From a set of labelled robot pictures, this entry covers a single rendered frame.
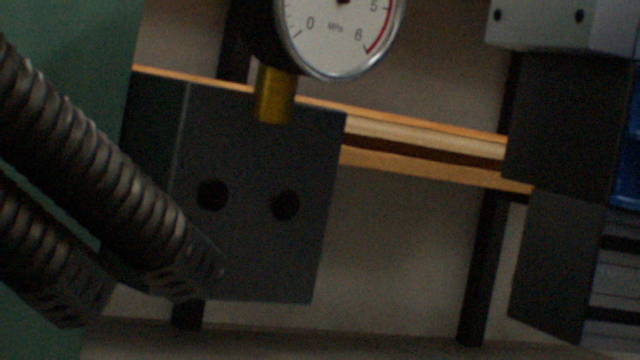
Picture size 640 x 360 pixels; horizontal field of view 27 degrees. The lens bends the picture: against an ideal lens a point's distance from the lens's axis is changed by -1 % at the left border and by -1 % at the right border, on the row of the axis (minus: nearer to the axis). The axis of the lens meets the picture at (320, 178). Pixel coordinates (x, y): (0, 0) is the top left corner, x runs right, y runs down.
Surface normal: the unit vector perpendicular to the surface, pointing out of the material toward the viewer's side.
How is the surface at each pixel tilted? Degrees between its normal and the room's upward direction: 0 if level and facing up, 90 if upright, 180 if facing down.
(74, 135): 60
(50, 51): 90
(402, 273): 90
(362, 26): 90
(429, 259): 90
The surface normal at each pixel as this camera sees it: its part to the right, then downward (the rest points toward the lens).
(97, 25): 0.65, 0.16
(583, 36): -0.91, -0.15
